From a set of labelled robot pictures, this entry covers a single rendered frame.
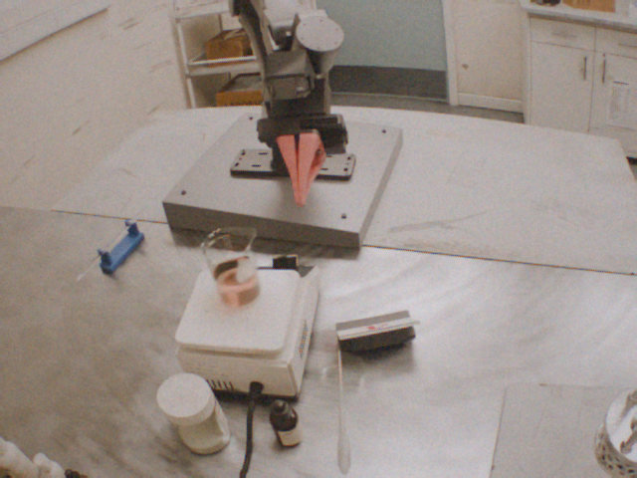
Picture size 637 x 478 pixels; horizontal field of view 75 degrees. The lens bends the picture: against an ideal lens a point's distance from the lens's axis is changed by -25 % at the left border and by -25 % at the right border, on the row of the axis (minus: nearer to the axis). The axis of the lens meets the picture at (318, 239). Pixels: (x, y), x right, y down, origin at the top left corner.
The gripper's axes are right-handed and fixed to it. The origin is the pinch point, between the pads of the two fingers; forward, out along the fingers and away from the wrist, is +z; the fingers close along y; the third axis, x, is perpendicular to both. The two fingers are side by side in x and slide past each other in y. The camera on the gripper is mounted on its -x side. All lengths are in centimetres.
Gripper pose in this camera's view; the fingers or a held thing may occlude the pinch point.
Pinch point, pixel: (300, 197)
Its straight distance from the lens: 61.7
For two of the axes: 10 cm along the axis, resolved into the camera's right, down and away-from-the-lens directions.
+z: -0.3, 9.7, -2.3
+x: 1.7, 2.3, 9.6
